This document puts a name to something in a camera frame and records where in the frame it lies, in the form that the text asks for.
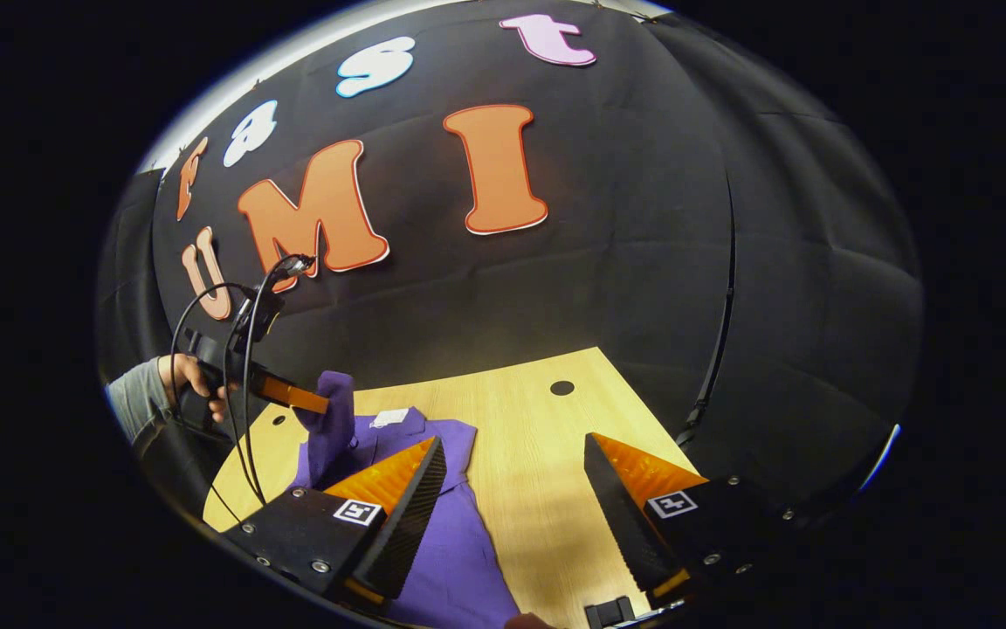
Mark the purple shirt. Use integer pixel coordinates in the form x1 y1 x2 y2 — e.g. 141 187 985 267
291 371 521 629

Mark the black backdrop cloth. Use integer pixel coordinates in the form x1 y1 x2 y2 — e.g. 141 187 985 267
97 0 927 525

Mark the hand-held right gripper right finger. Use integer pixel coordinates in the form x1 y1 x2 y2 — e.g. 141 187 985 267
584 432 818 612

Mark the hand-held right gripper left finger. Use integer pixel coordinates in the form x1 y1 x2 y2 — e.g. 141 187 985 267
224 437 448 614

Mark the black cable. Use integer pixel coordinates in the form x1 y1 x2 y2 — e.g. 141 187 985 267
222 253 316 508
169 281 252 420

